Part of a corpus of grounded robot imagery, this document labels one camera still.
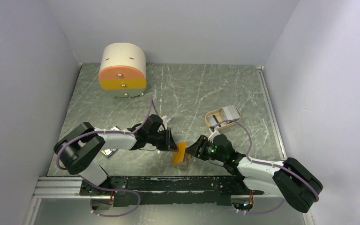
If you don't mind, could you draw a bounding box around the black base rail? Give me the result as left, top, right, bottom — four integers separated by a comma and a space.
79, 175, 263, 207

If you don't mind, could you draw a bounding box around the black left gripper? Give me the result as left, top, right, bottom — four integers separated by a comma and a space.
148, 127, 179, 152

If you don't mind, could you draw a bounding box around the stack of grey cards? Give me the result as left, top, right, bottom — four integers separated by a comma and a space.
221, 105, 241, 120

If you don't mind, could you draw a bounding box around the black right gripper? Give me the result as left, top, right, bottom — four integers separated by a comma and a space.
183, 135, 226, 163

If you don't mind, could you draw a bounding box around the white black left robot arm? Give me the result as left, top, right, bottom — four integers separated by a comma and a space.
53, 114, 178, 195

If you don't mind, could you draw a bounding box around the beige orange drawer cabinet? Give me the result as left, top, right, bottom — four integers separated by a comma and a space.
98, 43, 147, 98

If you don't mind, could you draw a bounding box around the colourful striped packet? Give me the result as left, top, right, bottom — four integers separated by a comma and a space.
100, 134, 119, 159

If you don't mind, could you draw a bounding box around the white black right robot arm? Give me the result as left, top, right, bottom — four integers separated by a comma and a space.
185, 135, 323, 213

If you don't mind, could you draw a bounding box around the beige oval tray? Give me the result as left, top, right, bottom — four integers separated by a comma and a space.
205, 107, 241, 130

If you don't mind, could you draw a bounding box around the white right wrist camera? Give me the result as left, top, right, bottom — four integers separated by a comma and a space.
208, 126, 220, 143

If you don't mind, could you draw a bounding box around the orange blue card holder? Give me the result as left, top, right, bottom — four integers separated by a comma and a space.
172, 142, 192, 167

